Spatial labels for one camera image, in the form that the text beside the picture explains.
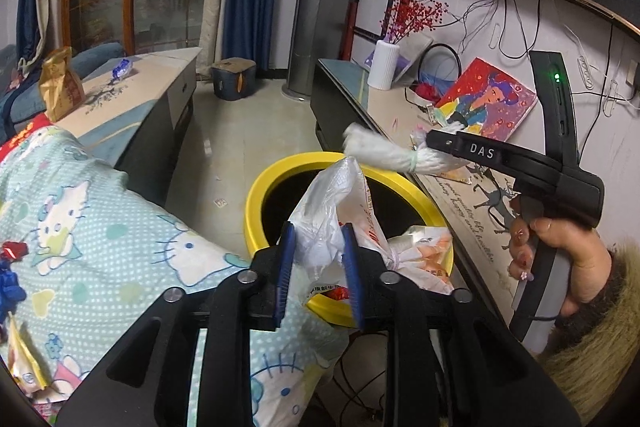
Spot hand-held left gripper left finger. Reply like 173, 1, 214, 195
56, 222, 297, 427

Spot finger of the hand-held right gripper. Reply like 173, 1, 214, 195
425, 129, 511, 170

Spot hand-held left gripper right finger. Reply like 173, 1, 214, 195
341, 223, 583, 427

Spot yellow round bin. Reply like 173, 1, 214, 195
245, 152, 455, 328

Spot white wrapper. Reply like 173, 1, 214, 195
342, 123, 471, 175

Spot person's right forearm fur sleeve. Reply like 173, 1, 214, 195
537, 242, 640, 427

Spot person's right hand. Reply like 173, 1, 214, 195
507, 198, 614, 318

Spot colourful figure painting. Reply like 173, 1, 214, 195
435, 57, 538, 142

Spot white orange tied plastic bag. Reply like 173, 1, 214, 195
385, 224, 456, 295

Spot white ribbed vase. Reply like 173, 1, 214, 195
367, 39, 401, 90

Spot white power strip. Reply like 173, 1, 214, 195
577, 54, 593, 90

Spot dark television cabinet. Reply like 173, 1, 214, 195
310, 58, 526, 323

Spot red berry branches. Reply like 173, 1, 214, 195
380, 0, 446, 45

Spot dark storage box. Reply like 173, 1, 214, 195
210, 58, 258, 102

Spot cartoon cat printed blanket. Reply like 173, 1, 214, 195
0, 127, 351, 427

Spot grey standing air conditioner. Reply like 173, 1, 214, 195
282, 0, 361, 100

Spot beige coffee table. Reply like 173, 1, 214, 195
47, 47, 203, 208

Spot blue shiny wrapper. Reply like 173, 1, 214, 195
110, 57, 138, 82

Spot red shiny wrapper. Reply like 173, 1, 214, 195
0, 243, 28, 263

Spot blue sofa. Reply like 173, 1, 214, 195
0, 42, 126, 142

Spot blue crumpled wrapper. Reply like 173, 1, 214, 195
0, 257, 26, 324

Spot yellow white snack packet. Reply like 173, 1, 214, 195
7, 317, 52, 400

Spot brown paper bag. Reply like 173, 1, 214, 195
39, 47, 86, 122

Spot red printed cloth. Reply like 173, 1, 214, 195
0, 114, 56, 162

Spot black cable loop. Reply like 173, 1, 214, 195
417, 43, 461, 88

